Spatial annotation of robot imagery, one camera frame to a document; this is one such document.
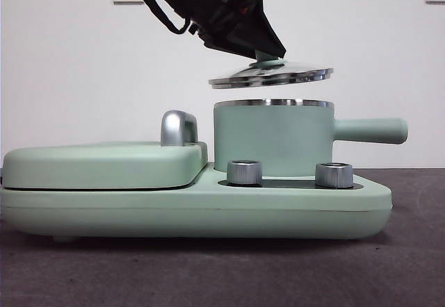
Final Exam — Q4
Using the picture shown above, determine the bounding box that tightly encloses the glass lid with mint knob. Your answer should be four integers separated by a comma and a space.
208, 51, 334, 90

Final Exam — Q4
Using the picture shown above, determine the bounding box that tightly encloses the mint green small steamer pot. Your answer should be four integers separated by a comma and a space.
212, 99, 410, 176

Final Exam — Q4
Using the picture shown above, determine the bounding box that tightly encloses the silver black control knob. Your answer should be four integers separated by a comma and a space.
226, 160, 264, 185
315, 162, 355, 188

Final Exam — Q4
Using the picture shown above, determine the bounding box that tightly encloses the mint green cooker base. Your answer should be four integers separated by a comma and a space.
0, 160, 394, 244

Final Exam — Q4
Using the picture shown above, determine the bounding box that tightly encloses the mint green hinged cooker cover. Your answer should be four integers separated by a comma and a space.
2, 141, 209, 190

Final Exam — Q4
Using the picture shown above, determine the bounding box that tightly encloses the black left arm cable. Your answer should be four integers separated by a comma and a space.
133, 0, 196, 35

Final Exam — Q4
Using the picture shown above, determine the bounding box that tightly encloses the silver cover handle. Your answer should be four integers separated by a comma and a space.
159, 110, 200, 147

